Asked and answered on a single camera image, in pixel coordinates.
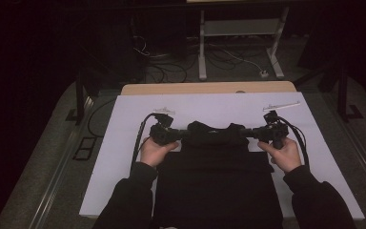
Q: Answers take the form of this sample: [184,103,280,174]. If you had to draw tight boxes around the left hand-held gripper black cable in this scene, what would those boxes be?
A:
[130,113,157,173]

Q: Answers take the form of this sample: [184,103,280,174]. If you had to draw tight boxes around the person's left hand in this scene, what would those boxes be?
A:
[139,136,180,169]

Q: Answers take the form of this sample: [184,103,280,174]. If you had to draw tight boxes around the hand-held gripper black cable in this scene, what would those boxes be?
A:
[277,115,311,170]
[130,113,157,173]

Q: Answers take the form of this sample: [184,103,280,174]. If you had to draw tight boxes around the black metal stand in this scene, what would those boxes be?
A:
[65,74,93,124]
[335,60,365,122]

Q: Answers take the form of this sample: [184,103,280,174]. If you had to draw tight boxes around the white desk frame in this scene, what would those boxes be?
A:
[186,0,291,81]

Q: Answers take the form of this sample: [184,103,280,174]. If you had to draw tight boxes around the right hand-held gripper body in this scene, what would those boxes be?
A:
[257,101,301,150]

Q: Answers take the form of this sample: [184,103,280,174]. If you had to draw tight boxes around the person's right hand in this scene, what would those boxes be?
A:
[256,136,303,174]

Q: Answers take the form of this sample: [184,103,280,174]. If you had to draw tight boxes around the thin black floor cable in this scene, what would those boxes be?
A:
[87,97,118,138]

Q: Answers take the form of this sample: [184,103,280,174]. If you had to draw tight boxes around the black tank top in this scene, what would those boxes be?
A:
[152,120,284,229]

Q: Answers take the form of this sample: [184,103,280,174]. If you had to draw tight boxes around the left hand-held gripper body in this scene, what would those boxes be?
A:
[149,107,182,147]

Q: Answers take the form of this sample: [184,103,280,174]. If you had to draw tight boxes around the black floor cable bundle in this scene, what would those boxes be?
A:
[144,60,190,84]

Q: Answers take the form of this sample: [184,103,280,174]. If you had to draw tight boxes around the white foam board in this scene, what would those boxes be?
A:
[78,92,366,221]

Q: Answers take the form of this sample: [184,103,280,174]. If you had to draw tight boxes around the thin white looped cable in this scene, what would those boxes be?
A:
[132,33,173,60]

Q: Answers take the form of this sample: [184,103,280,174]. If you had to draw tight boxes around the white floor cable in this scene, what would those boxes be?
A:
[208,42,265,73]

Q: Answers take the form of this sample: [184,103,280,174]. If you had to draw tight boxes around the right hand-held gripper black cable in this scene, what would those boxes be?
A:
[277,115,311,170]

